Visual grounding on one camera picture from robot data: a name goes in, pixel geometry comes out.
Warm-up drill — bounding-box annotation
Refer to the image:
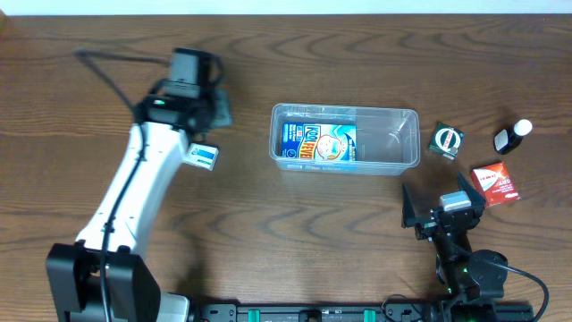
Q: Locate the red medicine box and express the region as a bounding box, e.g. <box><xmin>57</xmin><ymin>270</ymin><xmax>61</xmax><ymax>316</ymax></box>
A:
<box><xmin>471</xmin><ymin>162</ymin><xmax>520</xmax><ymax>208</ymax></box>

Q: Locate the dark bottle white cap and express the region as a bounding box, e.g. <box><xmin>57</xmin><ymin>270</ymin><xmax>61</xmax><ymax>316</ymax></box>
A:
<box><xmin>493</xmin><ymin>119</ymin><xmax>533</xmax><ymax>155</ymax></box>

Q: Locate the white Panadol box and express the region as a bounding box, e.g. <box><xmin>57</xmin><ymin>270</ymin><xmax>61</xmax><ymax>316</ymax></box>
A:
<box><xmin>183</xmin><ymin>143</ymin><xmax>219</xmax><ymax>171</ymax></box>

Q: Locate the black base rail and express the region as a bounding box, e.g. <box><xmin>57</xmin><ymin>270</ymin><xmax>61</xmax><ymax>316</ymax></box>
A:
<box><xmin>187</xmin><ymin>301</ymin><xmax>534</xmax><ymax>322</ymax></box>

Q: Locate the clear plastic container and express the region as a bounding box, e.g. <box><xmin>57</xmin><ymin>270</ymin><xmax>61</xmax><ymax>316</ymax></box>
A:
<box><xmin>269</xmin><ymin>103</ymin><xmax>421</xmax><ymax>176</ymax></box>

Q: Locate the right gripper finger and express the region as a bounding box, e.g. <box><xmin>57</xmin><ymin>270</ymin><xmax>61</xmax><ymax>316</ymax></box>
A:
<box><xmin>457</xmin><ymin>172</ymin><xmax>486</xmax><ymax>210</ymax></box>
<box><xmin>401</xmin><ymin>185</ymin><xmax>423</xmax><ymax>228</ymax></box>

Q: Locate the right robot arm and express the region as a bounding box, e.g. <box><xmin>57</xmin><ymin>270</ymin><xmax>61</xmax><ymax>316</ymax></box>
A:
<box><xmin>401</xmin><ymin>174</ymin><xmax>508</xmax><ymax>321</ymax></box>

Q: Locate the blue Kool Fever box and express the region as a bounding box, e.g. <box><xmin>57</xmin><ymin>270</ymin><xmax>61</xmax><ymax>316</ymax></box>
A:
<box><xmin>279</xmin><ymin>122</ymin><xmax>357</xmax><ymax>161</ymax></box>

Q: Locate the green Zam-Buk box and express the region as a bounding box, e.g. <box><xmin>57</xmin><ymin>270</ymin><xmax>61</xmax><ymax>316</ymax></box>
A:
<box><xmin>428</xmin><ymin>122</ymin><xmax>465</xmax><ymax>160</ymax></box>

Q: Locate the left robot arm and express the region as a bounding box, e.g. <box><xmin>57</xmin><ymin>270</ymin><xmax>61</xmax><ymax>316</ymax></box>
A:
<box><xmin>46</xmin><ymin>47</ymin><xmax>232</xmax><ymax>321</ymax></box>

